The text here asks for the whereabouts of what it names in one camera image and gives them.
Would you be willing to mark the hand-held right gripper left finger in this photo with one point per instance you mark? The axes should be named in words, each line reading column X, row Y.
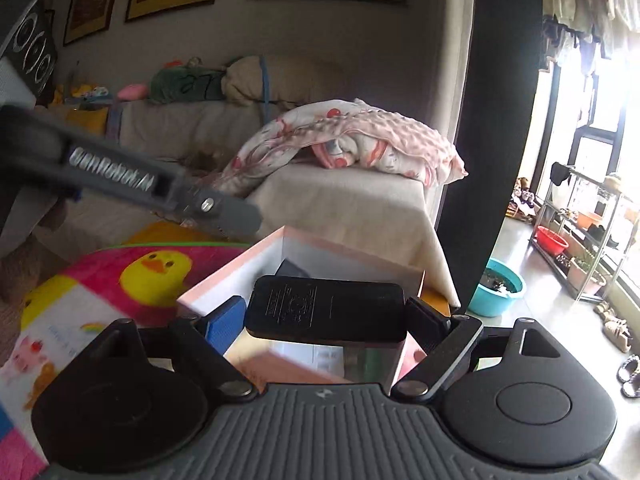
column 225, row 325

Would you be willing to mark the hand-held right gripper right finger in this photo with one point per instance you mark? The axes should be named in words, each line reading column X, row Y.
column 425, row 325

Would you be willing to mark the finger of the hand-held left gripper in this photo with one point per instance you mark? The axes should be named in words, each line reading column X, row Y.
column 230, row 215

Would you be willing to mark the pink cardboard box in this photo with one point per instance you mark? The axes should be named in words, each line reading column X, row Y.
column 225, row 272

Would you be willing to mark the black power bank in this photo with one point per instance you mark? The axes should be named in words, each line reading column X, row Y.
column 325, row 310

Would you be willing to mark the teal plastic basin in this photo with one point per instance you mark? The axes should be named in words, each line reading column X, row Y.
column 495, row 300

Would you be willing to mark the small colourful toy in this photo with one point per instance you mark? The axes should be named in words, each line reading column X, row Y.
column 95, row 92

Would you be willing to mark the pink plush toy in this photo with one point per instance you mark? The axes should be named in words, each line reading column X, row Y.
column 131, row 91

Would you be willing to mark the colourful play mat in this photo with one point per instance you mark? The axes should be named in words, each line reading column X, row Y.
column 100, row 280

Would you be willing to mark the beige sofa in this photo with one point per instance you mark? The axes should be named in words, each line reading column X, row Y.
column 340, row 205

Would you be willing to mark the green plush pillow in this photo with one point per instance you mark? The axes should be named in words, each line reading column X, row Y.
column 185, row 85

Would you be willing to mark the black speaker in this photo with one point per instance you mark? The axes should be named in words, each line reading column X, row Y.
column 35, row 50

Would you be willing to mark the red plastic basin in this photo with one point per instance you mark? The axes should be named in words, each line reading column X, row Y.
column 552, row 241

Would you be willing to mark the wooden rack of shoes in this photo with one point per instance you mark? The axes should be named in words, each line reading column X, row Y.
column 522, row 200

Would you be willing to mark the potted plant planter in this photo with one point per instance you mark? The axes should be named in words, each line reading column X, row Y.
column 582, row 275

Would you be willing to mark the pink printed blanket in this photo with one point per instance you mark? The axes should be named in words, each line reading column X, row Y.
column 380, row 130

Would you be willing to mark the beige shoe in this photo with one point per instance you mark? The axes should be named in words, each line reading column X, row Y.
column 602, row 308
column 617, row 335

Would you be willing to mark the black shoes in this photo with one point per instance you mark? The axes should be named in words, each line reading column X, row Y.
column 597, row 232

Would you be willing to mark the orange plastic basin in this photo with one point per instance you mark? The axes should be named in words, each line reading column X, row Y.
column 590, row 219

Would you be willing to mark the dark cloth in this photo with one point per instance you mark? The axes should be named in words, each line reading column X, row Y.
column 559, row 172

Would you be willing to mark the white sandal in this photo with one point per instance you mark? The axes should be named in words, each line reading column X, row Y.
column 632, row 387
column 630, row 367

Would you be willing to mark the metal shelf rack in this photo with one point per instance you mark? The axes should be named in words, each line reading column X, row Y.
column 589, row 176

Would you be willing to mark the beige hat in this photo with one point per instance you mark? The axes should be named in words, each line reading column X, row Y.
column 614, row 182

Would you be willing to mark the hanging laundry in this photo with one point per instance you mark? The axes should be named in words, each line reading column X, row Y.
column 585, row 5

